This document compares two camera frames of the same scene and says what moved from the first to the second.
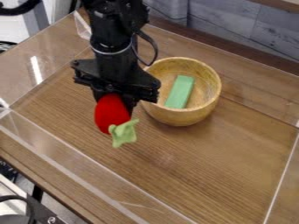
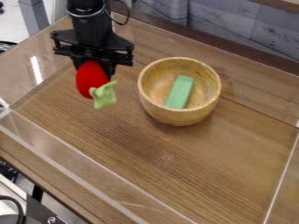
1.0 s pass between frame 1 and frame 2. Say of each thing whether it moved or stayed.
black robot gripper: moved
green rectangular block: stayed
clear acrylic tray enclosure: stayed
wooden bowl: stayed
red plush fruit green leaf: moved
